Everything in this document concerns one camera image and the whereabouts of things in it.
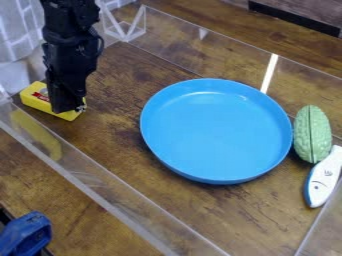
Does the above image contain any white blue toy fish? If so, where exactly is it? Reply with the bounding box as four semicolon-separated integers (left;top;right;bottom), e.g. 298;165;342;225
304;145;342;208

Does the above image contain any clear acrylic barrier wall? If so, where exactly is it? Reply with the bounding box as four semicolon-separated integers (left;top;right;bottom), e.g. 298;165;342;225
0;0;342;256

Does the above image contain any white grid curtain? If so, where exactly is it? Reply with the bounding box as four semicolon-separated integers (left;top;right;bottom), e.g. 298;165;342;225
0;0;136;66

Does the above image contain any green toy bitter gourd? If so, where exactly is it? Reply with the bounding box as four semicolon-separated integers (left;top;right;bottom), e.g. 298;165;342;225
294;105;332;163

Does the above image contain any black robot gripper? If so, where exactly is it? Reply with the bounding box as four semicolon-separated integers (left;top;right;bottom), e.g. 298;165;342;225
38;0;104;114

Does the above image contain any blue round tray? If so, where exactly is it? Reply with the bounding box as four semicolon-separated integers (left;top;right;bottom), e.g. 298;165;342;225
140;78;292;185

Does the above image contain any yellow toy brick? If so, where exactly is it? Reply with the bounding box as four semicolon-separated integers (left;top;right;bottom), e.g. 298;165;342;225
18;81;84;121

